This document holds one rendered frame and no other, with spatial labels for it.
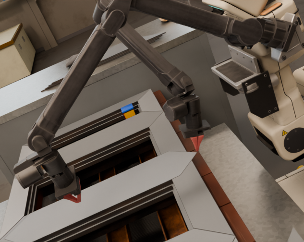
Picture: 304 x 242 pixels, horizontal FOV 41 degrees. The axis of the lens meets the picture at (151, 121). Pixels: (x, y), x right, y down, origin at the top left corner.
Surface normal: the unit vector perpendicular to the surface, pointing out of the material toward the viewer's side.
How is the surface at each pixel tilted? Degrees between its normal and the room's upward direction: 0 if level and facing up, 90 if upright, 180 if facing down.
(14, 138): 90
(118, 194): 0
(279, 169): 0
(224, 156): 0
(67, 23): 90
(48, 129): 83
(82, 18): 90
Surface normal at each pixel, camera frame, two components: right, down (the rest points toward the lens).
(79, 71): 0.22, 0.13
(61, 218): -0.37, -0.83
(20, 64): 0.22, 0.36
